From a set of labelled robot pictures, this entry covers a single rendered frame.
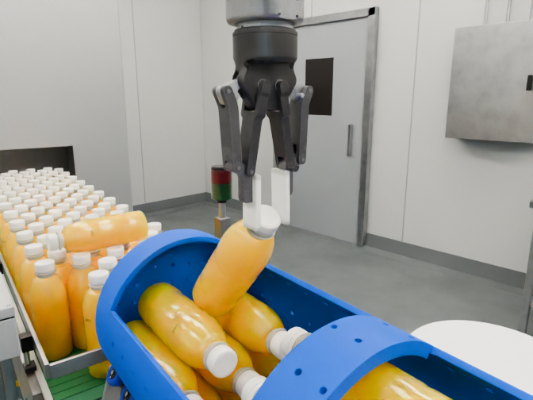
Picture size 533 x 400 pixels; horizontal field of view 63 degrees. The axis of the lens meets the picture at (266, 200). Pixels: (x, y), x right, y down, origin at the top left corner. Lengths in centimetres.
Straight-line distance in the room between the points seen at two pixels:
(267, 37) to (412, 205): 367
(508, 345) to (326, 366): 53
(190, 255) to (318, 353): 43
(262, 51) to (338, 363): 33
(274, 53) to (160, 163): 523
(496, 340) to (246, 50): 68
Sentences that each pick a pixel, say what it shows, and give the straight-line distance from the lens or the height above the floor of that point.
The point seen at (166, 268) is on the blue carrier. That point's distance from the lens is 80.
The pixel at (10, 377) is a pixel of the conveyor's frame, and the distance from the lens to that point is 253.
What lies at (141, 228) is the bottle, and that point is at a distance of 109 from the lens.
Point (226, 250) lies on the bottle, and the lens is 58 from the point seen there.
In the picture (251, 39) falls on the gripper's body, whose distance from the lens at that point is 50.
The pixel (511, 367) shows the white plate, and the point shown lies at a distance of 85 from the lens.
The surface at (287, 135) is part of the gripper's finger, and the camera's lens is 54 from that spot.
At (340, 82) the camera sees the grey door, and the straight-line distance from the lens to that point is 437.
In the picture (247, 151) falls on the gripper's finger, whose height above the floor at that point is 140.
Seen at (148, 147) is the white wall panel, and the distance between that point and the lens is 559.
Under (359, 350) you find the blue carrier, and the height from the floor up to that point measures 123.
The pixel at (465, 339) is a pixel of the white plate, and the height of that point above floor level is 104.
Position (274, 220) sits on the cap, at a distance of 55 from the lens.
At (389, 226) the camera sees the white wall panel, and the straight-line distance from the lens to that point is 426.
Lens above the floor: 146
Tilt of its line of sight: 13 degrees down
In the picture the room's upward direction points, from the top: straight up
